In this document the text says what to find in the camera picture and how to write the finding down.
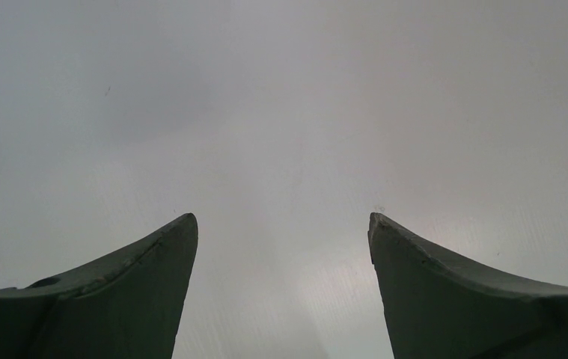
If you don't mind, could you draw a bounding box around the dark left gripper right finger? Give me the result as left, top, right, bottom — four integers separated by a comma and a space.
367, 212, 568, 358

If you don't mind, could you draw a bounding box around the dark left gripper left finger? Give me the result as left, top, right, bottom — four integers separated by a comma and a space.
0, 213, 198, 358

